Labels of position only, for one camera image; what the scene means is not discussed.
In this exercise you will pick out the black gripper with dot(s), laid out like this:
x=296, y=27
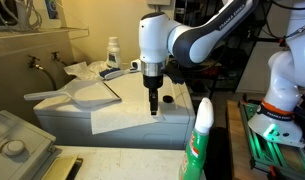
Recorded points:
x=153, y=81

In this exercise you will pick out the white paper towel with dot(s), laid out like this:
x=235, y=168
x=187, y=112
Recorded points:
x=125, y=120

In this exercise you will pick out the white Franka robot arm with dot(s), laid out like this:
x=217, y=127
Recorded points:
x=198, y=36

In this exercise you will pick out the grey plastic dustpan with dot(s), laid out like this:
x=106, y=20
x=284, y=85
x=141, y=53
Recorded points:
x=88, y=93

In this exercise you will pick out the small black round cap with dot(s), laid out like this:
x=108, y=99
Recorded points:
x=168, y=99

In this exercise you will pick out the blue and white hand brush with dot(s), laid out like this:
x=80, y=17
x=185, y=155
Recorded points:
x=112, y=74

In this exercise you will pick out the small white detergent bottle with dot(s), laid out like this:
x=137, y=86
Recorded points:
x=113, y=55

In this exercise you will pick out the green spray bottle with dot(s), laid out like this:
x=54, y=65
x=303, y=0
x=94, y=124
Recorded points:
x=193, y=153

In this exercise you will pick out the crumpled white cloth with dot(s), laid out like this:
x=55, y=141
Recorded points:
x=82, y=70

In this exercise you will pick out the black shelving rack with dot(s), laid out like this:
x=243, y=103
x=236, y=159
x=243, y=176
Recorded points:
x=225, y=66

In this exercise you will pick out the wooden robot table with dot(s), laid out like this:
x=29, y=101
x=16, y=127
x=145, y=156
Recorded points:
x=237, y=143

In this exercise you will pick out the blue packet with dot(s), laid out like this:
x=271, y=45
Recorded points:
x=52, y=8

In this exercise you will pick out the black wall faucet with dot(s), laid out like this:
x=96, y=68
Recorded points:
x=33, y=61
x=56, y=56

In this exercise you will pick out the green lit metal base frame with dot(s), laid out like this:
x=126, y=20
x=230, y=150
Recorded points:
x=262, y=156

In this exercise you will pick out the wall shelf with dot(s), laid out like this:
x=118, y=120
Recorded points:
x=42, y=32

